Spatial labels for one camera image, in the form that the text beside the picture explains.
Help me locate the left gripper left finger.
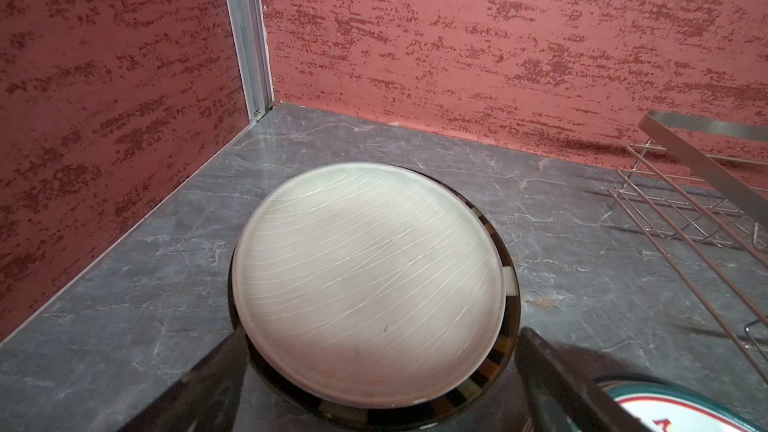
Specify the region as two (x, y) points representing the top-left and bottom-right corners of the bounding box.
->
(120, 328), (248, 431)

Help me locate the white grey line plate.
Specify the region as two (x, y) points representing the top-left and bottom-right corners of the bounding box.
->
(231, 161), (508, 410)

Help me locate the left corner aluminium profile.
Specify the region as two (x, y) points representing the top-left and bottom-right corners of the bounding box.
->
(226, 0), (275, 123)

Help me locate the dark rimmed cream plate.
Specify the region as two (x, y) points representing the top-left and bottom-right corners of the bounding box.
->
(226, 164), (523, 432)

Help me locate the metal wire dish rack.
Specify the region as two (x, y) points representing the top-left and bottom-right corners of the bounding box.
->
(608, 111), (767, 384)

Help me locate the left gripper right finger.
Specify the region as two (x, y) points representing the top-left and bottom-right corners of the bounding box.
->
(514, 327), (647, 431)

